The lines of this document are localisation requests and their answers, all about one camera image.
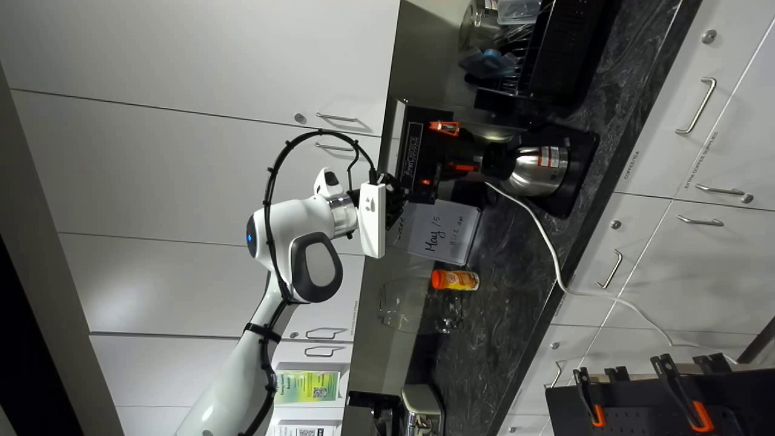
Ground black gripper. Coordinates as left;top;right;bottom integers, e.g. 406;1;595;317
383;176;435;230

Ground silver black coffee maker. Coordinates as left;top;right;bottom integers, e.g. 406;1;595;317
379;99;600;219

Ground orange drink can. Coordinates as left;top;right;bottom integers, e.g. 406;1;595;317
428;269;485;294

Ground clear drinking glass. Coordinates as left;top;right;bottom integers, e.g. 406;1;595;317
372;284;417;331

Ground stainless steel coffee carafe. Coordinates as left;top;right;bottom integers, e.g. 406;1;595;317
482;142;575;200

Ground green printed poster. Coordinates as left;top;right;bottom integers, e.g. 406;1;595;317
274;366;340;407

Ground white upper kitchen cabinets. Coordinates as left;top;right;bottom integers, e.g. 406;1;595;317
0;0;403;436

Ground white kitchen cabinets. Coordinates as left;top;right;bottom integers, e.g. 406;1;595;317
0;0;403;436
491;0;775;436

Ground orange black clamp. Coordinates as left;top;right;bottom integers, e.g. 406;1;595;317
646;351;719;436
569;362;609;430

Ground white lower kitchen cabinets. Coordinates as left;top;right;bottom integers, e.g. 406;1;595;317
491;0;775;436

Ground black mounting board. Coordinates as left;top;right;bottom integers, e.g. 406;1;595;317
543;362;775;436

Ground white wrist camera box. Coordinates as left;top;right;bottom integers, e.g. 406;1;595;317
355;181;389;261

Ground short silver cabinet handle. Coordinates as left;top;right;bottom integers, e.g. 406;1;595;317
313;137;359;162

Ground white cabinet door handle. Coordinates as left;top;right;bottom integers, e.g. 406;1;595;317
315;109;374;137

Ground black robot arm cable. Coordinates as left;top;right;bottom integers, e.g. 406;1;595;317
236;126;383;436

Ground white power cable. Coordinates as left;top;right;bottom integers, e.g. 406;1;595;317
482;176;698;353

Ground silver upper cabinet handle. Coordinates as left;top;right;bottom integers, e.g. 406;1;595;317
299;325;355;344
302;344;343;361

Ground silver lower cabinet handle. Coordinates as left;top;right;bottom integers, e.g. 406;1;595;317
673;75;722;139
598;248;630;292
678;212;728;233
694;181;757;206

